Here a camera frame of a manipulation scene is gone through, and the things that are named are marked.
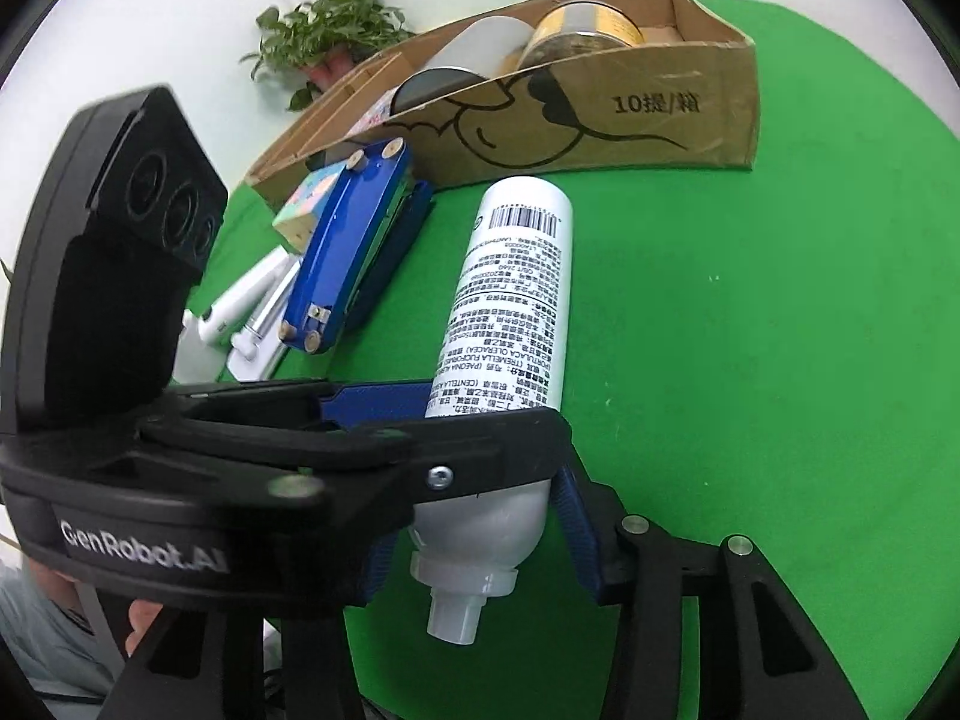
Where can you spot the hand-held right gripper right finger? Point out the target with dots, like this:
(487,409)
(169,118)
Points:
(577,525)

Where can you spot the white folding phone stand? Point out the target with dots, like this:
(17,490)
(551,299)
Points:
(240,292)

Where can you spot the potted plant in clay pot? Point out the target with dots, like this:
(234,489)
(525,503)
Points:
(330,30)

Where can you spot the white spray bottle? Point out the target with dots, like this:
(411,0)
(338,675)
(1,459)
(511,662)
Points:
(510,300)

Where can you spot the yellow label glass jar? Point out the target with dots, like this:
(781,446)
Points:
(592,26)

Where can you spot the blue stapler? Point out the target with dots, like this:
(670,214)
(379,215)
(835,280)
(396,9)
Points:
(352,240)

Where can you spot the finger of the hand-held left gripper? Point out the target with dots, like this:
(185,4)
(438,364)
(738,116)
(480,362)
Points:
(375,401)
(487,450)

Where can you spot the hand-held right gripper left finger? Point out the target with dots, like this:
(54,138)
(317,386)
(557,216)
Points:
(379,566)

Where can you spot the person's left hand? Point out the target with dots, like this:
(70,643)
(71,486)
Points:
(142,622)

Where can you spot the silver tin can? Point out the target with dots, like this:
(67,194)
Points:
(480,41)

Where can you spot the small pastel box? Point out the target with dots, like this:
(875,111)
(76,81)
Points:
(304,202)

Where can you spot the brown cardboard box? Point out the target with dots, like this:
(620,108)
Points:
(637,112)

